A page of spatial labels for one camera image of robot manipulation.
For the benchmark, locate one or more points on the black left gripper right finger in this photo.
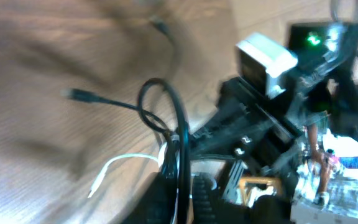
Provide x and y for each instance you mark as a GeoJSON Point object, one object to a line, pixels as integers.
{"type": "Point", "coordinates": [208, 206]}

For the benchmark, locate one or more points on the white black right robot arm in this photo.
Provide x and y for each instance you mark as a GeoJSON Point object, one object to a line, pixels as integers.
{"type": "Point", "coordinates": [321, 85]}

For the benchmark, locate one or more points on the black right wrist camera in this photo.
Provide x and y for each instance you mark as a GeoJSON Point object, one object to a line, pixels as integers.
{"type": "Point", "coordinates": [263, 63]}

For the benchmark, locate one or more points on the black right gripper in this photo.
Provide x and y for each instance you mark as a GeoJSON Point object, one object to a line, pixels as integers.
{"type": "Point", "coordinates": [246, 125]}

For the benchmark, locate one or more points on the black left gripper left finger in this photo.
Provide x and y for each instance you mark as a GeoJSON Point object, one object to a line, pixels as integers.
{"type": "Point", "coordinates": [155, 205]}

